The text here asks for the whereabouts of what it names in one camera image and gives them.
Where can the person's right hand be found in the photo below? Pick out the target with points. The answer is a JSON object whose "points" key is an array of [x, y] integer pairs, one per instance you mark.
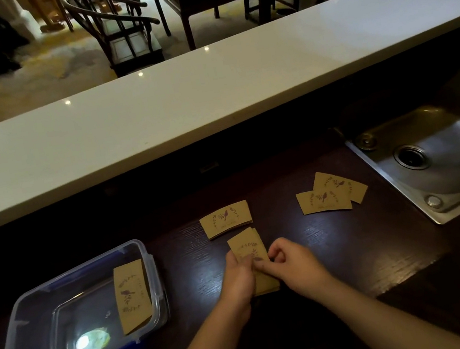
{"points": [[300, 268]]}

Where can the person's left hand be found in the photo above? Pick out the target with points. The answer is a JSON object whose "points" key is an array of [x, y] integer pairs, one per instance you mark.
{"points": [[237, 283]]}

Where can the person's right thumb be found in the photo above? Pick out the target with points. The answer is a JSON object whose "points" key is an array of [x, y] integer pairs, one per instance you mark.
{"points": [[278, 246]]}

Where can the person's left thumb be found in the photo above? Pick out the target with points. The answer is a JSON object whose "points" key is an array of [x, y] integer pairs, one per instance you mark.
{"points": [[247, 265]]}

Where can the kraft paper cup sleeve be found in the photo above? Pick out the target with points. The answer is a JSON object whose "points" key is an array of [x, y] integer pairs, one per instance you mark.
{"points": [[225, 219], [246, 242], [133, 298], [346, 187], [322, 203]]}

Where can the person's right forearm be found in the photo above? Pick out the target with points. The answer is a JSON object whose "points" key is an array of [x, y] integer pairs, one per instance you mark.
{"points": [[386, 322]]}

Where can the round tap hole cover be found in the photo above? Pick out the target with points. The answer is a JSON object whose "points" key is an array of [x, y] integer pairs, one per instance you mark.
{"points": [[367, 142]]}

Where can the round sink drain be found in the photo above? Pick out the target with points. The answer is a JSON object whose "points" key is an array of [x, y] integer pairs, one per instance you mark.
{"points": [[411, 157]]}

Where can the small round sink cap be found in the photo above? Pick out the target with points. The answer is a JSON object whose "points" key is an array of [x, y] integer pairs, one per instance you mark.
{"points": [[433, 202]]}

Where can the white raised bar counter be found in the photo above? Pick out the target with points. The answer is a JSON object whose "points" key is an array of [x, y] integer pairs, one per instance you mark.
{"points": [[208, 96]]}

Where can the clear plastic storage container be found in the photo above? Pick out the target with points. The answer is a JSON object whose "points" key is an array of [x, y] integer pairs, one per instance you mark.
{"points": [[31, 328]]}

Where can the dark wooden round-back armchair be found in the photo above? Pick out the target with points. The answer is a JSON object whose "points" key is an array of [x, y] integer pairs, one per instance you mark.
{"points": [[123, 36]]}

